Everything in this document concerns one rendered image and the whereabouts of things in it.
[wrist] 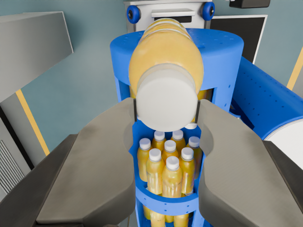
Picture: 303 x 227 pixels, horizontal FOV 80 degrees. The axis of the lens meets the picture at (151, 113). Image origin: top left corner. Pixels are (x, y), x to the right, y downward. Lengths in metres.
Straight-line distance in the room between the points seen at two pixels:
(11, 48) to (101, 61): 0.74
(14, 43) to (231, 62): 1.01
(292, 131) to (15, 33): 1.25
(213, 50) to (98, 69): 1.42
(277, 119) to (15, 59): 1.16
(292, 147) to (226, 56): 0.55
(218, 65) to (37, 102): 1.90
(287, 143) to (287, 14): 1.19
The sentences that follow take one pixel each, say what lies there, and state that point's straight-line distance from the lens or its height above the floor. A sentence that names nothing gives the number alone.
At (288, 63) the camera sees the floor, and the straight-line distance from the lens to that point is 1.95.
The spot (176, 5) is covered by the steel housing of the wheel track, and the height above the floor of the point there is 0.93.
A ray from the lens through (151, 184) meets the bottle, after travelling 0.68.
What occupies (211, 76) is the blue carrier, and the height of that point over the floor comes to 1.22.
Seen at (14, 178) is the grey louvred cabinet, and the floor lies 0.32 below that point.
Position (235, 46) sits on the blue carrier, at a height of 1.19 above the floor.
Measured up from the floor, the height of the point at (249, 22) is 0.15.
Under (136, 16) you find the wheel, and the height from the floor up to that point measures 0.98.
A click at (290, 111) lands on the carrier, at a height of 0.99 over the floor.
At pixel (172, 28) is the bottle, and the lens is 0.19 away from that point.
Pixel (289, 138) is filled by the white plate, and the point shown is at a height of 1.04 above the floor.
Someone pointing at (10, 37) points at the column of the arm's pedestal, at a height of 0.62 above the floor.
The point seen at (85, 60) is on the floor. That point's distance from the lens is 1.70.
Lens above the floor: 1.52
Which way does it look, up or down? 57 degrees down
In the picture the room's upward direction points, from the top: 178 degrees counter-clockwise
